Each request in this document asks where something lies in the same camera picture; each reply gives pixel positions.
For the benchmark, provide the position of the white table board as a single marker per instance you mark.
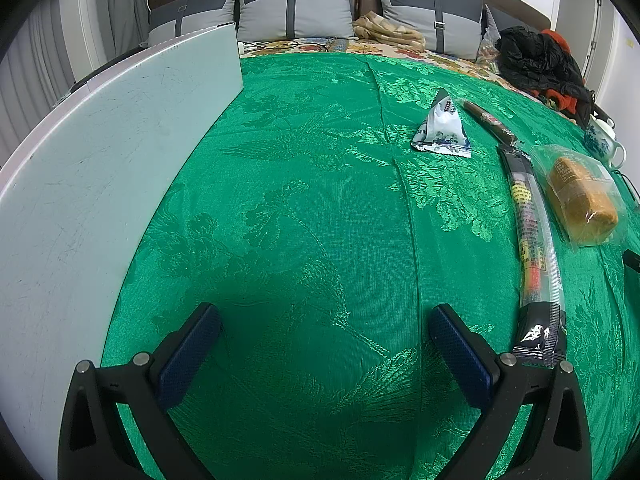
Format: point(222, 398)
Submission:
point(100, 170)

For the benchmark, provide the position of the orange red garment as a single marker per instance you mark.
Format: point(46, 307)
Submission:
point(555, 37)

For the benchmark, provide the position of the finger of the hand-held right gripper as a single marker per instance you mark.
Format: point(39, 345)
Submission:
point(634, 262)

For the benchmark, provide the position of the white blue snack packet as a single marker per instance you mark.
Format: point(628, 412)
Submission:
point(442, 127)

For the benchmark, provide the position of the grey curtain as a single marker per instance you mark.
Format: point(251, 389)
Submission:
point(65, 25)

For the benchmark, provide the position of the green patterned cloth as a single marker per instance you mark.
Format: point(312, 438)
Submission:
point(310, 200)

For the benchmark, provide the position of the white blue teapot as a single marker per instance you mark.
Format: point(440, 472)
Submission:
point(602, 140)

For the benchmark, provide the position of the beige folded cloth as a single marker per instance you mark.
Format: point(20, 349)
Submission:
point(387, 30)

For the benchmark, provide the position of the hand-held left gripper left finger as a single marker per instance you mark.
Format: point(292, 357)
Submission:
point(187, 360)

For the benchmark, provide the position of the black jacket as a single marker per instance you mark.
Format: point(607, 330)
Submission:
point(535, 62)

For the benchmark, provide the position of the brown sausage stick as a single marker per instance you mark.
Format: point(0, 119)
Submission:
point(487, 120)

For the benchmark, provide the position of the bread loaf in clear bag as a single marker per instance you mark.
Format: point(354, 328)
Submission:
point(580, 195)

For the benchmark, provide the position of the long clear snack packet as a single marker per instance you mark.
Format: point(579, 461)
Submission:
point(532, 240)

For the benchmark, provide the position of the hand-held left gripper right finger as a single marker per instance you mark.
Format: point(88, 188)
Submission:
point(462, 355)

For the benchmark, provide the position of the clear plastic bag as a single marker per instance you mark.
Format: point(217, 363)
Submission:
point(489, 50)

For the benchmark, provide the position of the white wardrobe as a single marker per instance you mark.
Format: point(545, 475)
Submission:
point(600, 20)

